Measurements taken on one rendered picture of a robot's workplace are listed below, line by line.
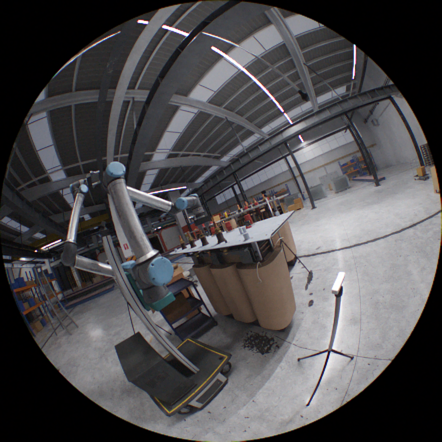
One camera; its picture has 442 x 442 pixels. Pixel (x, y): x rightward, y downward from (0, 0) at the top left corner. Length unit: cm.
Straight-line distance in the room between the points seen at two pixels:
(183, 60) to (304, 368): 481
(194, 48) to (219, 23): 76
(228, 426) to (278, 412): 43
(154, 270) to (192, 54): 351
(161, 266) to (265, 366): 147
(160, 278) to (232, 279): 93
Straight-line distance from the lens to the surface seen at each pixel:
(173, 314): 202
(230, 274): 144
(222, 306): 206
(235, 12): 354
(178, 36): 872
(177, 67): 347
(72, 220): 124
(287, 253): 292
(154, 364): 112
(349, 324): 188
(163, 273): 70
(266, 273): 116
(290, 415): 156
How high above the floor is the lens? 156
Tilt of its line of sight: 1 degrees down
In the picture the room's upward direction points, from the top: 22 degrees counter-clockwise
